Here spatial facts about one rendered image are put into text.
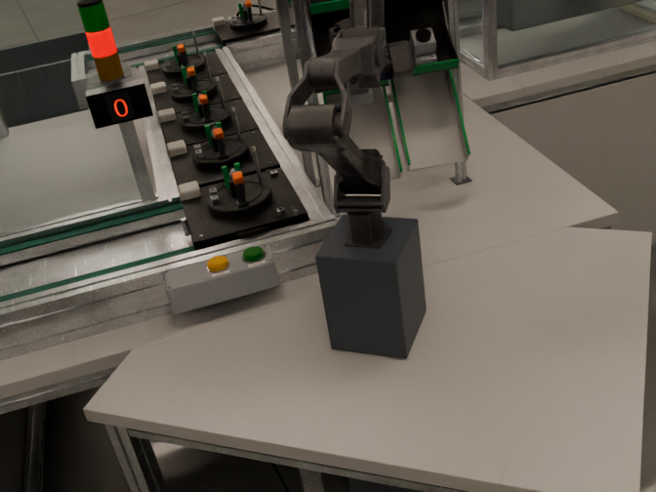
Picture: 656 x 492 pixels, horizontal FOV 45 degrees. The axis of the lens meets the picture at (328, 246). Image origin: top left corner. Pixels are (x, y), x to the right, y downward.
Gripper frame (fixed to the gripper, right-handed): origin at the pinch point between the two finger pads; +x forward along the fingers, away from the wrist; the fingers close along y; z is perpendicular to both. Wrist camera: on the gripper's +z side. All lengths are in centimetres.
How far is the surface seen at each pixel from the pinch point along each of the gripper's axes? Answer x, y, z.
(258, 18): 146, 13, 37
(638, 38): 95, -100, 1
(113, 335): 6, 56, -41
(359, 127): 20.8, -0.9, -10.1
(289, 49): 34.1, 9.9, 10.1
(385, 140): 19.3, -5.6, -13.8
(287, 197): 21.1, 17.0, -21.8
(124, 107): 20, 46, 3
